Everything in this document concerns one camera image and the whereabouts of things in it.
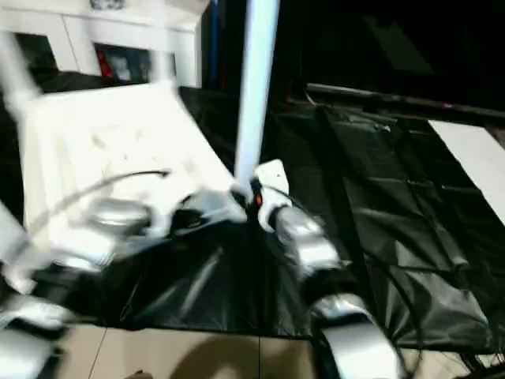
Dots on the dark object on cabinet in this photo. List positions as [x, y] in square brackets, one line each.
[106, 3]

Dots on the flat white board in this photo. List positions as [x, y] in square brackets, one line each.
[473, 158]

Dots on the white cabinet with glass doors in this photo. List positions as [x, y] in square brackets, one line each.
[95, 35]

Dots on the white plastic table top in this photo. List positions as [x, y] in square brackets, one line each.
[118, 142]

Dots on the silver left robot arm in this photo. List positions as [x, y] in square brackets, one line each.
[63, 245]

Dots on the grey left robot foot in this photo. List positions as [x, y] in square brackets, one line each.
[138, 374]

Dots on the black plastic mat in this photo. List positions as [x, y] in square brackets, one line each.
[394, 205]

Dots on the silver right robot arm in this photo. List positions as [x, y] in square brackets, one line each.
[316, 253]

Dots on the large black screen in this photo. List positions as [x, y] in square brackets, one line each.
[379, 39]

